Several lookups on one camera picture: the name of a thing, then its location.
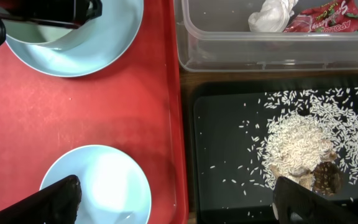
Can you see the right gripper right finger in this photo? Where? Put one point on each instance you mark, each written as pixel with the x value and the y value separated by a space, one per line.
pixel 293 203

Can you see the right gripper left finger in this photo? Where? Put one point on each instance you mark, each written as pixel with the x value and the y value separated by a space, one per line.
pixel 56 204

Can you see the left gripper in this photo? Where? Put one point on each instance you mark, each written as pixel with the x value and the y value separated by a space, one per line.
pixel 70 14

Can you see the green bowl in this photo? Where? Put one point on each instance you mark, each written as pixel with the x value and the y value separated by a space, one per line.
pixel 56 38

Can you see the light blue plate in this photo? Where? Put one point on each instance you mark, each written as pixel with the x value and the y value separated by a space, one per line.
pixel 114 32

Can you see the small light blue bowl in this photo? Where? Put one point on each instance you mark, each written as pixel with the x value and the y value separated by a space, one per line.
pixel 114 187

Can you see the food scraps and rice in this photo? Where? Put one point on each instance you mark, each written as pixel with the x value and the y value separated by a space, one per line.
pixel 301 148

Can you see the white napkin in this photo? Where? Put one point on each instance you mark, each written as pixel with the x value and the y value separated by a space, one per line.
pixel 274 16

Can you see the red snack wrapper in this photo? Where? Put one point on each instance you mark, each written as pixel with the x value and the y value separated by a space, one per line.
pixel 335 16

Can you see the red plastic tray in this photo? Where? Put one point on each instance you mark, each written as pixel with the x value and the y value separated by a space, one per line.
pixel 132 105

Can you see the black plastic tray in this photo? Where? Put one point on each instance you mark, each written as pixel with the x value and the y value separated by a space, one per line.
pixel 228 122

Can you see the clear plastic bin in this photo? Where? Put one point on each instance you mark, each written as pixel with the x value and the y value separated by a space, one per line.
pixel 214 36

